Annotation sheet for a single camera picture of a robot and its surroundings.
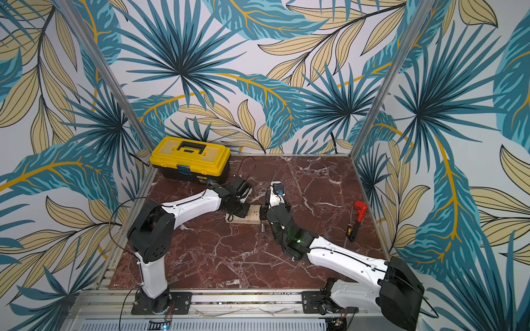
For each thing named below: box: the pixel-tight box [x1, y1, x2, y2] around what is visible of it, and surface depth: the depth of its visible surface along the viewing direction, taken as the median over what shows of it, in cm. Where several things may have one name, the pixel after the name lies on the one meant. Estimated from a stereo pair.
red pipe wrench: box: [350, 200, 369, 241], surface depth 99 cm
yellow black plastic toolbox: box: [149, 136, 232, 185], surface depth 98 cm
